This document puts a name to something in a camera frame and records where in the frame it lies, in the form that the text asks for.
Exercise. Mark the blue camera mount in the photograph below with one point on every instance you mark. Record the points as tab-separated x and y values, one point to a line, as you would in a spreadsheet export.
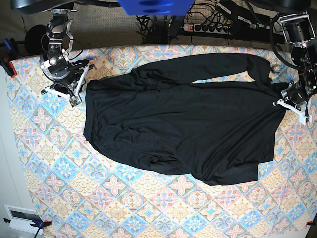
156	7

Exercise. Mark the white wall vent box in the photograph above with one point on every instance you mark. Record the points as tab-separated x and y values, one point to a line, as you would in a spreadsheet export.
21	218

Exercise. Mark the patterned tablecloth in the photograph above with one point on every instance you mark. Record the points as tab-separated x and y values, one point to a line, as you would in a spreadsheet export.
86	195

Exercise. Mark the white power strip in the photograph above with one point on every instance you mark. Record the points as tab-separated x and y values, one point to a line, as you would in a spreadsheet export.
207	28

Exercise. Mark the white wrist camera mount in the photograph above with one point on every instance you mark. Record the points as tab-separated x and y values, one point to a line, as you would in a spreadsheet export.
71	86
304	117

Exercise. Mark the orange clamp lower right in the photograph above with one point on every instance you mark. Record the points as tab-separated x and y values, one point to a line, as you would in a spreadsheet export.
311	223

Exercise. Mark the blue clamp lower left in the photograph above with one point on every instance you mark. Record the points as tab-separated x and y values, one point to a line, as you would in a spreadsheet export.
39	224

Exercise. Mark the red black clamp upper left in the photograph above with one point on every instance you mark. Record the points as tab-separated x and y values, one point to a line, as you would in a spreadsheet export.
6	61

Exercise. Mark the black t-shirt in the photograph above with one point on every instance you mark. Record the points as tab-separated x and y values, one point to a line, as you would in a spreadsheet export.
213	116

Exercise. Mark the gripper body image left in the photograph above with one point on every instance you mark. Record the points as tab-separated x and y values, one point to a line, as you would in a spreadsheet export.
65	76

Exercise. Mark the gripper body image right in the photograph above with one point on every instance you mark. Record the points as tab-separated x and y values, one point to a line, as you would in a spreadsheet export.
295	95

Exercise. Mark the black round speaker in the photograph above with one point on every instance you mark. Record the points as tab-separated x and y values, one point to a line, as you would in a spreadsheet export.
36	41

